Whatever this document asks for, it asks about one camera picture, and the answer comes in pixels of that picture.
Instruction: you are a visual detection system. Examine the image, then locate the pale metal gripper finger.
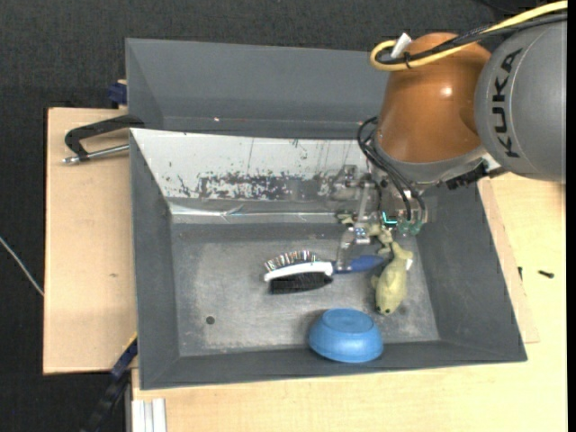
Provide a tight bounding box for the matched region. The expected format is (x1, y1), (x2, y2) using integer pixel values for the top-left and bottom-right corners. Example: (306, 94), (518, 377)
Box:
(334, 225), (373, 274)

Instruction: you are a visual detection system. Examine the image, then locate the white and blue brush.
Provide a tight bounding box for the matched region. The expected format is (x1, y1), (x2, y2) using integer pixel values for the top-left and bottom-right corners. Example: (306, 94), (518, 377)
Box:
(262, 249), (387, 295)

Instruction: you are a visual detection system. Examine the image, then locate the yellow-green toy fish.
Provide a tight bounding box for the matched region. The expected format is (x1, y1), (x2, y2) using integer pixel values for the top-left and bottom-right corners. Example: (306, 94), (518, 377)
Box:
(369, 222), (415, 317)

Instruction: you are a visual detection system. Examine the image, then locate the blue bowl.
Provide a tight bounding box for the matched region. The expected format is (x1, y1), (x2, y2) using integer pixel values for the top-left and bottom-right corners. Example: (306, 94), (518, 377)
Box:
(307, 308), (385, 364)

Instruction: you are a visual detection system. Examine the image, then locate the grey metal bin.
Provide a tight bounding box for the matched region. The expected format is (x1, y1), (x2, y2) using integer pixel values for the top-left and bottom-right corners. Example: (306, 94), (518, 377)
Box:
(124, 37), (528, 391)

